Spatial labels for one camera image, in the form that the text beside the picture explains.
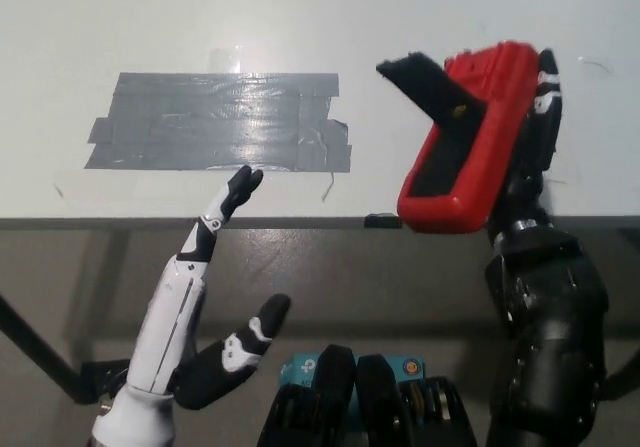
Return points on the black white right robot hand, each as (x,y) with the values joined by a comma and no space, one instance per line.
(540,137)

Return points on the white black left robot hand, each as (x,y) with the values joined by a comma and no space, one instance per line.
(165,327)

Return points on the red multimeter with black stand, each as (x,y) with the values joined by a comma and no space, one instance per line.
(500,92)

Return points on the black floor tape patch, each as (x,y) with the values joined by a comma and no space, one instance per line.
(97,377)

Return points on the small black tape on edge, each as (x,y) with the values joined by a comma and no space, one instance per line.
(380,221)

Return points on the large grey duct tape patch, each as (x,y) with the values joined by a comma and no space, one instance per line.
(215,122)

